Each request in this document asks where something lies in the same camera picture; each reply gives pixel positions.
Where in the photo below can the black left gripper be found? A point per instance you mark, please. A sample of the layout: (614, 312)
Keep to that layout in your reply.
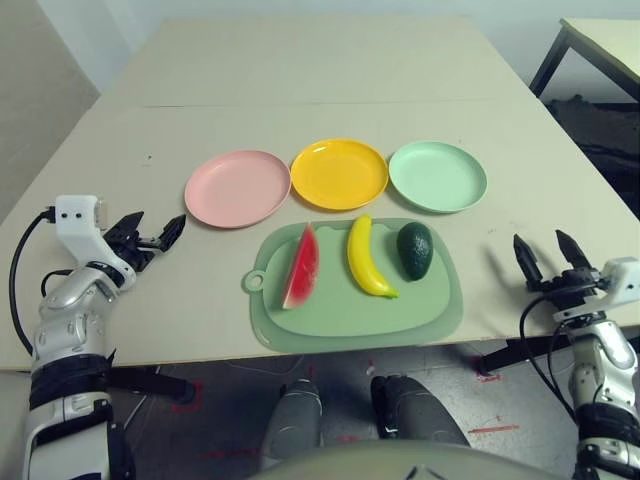
(131, 252)

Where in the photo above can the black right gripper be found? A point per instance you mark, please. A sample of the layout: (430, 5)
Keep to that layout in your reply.
(562, 287)

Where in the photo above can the dark green toy avocado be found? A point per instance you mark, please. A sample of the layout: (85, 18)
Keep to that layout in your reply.
(415, 250)

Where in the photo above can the toy watermelon slice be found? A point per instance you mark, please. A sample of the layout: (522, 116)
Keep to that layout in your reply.
(302, 270)

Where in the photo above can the yellow toy banana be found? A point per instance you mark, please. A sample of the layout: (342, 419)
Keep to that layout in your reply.
(362, 260)

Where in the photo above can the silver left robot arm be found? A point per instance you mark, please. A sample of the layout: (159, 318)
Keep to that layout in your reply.
(70, 310)

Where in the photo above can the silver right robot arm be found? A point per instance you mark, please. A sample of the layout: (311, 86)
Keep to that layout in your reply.
(605, 350)

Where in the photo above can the pink plastic plate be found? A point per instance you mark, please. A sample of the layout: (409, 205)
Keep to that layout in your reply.
(235, 190)

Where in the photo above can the mint green plastic plate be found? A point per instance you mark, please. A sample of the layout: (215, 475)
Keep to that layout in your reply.
(435, 177)

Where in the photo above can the yellow plastic plate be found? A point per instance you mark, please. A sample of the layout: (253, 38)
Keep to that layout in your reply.
(340, 175)

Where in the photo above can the green silicone cutting board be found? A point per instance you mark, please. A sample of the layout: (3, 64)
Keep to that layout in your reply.
(360, 315)

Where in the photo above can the grey right robot leg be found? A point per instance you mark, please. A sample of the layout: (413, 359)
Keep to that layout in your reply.
(420, 410)

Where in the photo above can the grey robot leg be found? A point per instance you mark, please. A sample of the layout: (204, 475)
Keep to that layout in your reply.
(292, 415)
(420, 410)

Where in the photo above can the small white floor scrap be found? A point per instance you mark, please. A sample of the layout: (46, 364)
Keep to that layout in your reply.
(370, 370)

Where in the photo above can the grey left robot leg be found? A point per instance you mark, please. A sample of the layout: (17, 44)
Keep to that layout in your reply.
(292, 415)

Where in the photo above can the grey robot torso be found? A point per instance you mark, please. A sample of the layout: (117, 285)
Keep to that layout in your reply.
(400, 462)

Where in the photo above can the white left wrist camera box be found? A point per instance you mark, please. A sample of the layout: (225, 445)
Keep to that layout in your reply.
(75, 220)

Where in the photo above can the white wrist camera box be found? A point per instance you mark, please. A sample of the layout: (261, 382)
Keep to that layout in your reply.
(75, 220)
(622, 285)

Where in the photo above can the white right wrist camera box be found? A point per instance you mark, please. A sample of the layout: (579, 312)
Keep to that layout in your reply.
(622, 285)

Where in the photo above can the beige side table black frame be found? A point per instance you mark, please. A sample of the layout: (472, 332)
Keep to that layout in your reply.
(610, 45)

